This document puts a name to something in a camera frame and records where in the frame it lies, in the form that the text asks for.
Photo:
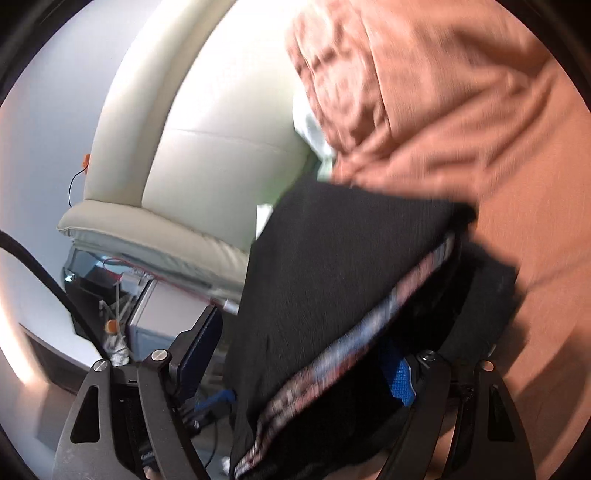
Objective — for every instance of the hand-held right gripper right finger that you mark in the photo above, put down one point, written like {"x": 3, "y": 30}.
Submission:
{"x": 401, "y": 378}

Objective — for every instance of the patterned printed cloth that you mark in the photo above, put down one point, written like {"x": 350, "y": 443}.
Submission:
{"x": 351, "y": 341}

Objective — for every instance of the small bottle orange cap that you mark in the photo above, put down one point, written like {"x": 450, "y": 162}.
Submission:
{"x": 113, "y": 337}

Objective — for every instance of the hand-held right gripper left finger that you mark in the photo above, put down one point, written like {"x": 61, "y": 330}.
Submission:
{"x": 203, "y": 341}

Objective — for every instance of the cream padded headboard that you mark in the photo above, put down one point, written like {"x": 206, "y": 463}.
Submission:
{"x": 207, "y": 161}

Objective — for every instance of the orange blanket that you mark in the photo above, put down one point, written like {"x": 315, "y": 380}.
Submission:
{"x": 461, "y": 115}

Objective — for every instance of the black pants white print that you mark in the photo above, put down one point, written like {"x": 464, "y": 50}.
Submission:
{"x": 323, "y": 258}

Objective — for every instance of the grey bedside cabinet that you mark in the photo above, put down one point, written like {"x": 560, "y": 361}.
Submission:
{"x": 171, "y": 304}

